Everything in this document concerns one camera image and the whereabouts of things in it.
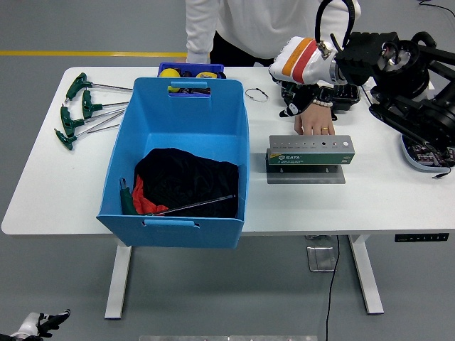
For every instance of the person's right hand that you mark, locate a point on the person's right hand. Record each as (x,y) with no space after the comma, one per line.
(182,62)

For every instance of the yellow tape measure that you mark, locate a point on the yellow tape measure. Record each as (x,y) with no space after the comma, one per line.
(206,75)

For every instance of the black plastic tray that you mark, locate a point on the black plastic tray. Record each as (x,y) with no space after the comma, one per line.
(346,97)

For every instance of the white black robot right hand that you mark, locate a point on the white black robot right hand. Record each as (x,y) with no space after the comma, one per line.
(302,60)

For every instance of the red cloth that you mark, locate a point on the red cloth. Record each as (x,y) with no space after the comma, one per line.
(142,200)

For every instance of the black cloth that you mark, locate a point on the black cloth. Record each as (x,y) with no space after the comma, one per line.
(188,177)

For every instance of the white table leg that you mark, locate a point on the white table leg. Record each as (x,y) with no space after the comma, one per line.
(366,280)
(119,280)

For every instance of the person's right forearm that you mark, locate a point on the person's right forearm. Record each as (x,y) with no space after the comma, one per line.
(199,39)

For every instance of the yellow ball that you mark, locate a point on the yellow ball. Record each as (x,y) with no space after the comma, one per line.
(170,73)

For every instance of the black table control panel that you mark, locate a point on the black table control panel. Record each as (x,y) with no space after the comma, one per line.
(419,237)

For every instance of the large light blue plastic box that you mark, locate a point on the large light blue plastic box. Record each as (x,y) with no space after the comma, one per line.
(185,113)

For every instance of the small dark blue bin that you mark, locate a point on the small dark blue bin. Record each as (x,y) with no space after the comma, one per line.
(213,66)

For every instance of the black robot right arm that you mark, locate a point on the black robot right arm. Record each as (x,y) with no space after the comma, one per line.
(401,71)

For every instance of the green grey wrench holder stand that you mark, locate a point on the green grey wrench holder stand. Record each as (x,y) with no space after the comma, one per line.
(305,160)

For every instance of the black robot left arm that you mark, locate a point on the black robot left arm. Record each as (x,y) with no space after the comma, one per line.
(7,337)

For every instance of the metal floor plate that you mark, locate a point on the metal floor plate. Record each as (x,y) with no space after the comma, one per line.
(321,259)

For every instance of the black wristwatch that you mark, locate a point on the black wristwatch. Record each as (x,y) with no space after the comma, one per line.
(325,94)

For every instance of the person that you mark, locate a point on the person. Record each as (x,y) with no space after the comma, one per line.
(249,25)

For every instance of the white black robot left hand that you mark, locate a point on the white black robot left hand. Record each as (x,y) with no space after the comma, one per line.
(28,323)

